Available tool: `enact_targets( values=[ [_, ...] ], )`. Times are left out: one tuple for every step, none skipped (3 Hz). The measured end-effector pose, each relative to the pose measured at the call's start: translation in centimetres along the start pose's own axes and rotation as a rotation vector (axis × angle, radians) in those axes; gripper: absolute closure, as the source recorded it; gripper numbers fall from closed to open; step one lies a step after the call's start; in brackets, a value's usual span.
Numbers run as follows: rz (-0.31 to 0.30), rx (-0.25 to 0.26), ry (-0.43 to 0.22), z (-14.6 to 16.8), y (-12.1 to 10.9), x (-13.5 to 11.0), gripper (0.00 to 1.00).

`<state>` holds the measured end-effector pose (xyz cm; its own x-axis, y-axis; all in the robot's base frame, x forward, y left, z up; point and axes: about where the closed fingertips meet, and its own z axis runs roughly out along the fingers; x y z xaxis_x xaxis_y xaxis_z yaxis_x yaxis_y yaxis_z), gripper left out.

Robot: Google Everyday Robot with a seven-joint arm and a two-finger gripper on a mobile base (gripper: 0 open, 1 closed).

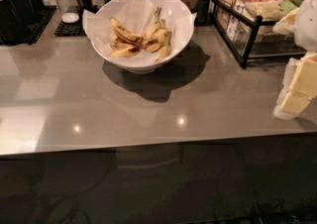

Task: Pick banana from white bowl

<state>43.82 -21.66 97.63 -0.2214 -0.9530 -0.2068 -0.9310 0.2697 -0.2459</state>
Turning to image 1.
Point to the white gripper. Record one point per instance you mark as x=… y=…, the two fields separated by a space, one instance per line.
x=301 y=86

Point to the white bowl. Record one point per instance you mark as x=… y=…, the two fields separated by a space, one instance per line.
x=142 y=62

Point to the assorted sachets in rack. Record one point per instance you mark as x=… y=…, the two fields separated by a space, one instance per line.
x=282 y=12

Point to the small black rubber mat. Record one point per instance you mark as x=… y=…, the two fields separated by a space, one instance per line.
x=71 y=29

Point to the large black rubber mat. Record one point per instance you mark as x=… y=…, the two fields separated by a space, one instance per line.
x=34 y=31

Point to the black container front left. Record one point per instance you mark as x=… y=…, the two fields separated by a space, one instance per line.
x=14 y=16

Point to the black wire condiment rack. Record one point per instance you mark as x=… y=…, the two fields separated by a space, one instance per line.
x=254 y=46

